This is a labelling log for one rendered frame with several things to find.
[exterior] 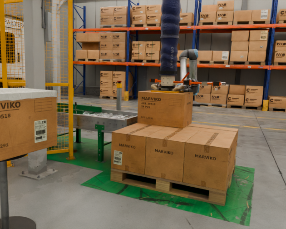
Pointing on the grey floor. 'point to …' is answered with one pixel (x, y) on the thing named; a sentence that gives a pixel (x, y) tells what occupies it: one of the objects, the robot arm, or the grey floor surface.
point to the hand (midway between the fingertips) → (189, 82)
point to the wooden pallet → (120, 175)
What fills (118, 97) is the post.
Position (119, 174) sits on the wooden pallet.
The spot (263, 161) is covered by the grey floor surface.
